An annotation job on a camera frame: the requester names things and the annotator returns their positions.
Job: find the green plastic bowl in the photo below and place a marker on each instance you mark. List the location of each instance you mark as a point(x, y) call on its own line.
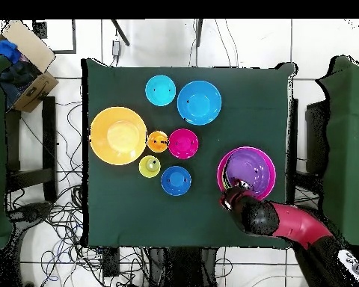
point(224, 186)

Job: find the purple plastic bowl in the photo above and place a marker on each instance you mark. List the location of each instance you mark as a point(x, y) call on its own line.
point(248, 167)

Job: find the large pink plastic bowl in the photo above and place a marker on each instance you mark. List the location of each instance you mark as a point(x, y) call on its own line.
point(272, 176)

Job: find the small red plastic bowl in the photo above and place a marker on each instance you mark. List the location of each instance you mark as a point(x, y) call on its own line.
point(183, 143)

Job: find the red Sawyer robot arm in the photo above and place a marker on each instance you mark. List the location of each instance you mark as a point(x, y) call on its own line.
point(299, 224)

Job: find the small dark blue bowl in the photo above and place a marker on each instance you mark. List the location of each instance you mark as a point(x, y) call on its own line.
point(176, 181)

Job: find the yellow plastic cup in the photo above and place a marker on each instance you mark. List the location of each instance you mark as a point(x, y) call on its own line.
point(146, 169)

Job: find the orange plastic cup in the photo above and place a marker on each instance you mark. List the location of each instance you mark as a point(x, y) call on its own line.
point(157, 146)

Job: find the medium blue plastic bowl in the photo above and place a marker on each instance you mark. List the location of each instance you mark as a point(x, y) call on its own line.
point(199, 104)

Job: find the dark green tablecloth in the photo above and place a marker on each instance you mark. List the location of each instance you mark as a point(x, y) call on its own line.
point(122, 209)

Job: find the small light blue bowl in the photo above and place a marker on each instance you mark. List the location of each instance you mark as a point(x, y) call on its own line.
point(161, 97)

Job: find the large orange plastic bowl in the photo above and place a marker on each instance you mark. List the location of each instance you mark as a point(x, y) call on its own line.
point(116, 137)

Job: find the black power strip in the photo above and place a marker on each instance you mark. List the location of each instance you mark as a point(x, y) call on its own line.
point(111, 263)

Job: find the black tripod leg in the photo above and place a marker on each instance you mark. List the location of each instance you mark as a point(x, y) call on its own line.
point(121, 33)
point(199, 31)

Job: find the grey power adapter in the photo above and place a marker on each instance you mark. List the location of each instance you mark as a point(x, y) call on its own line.
point(116, 47)

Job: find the dark fabric bundle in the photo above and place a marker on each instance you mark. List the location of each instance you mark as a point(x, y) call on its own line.
point(18, 77)

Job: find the cardboard box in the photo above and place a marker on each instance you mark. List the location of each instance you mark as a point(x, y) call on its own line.
point(27, 42)

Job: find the bright blue cloth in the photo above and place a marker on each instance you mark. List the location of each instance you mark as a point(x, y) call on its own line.
point(3, 49)

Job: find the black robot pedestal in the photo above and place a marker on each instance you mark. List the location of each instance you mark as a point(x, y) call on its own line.
point(182, 266)

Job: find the black metal frame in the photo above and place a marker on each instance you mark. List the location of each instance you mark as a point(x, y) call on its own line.
point(49, 134)

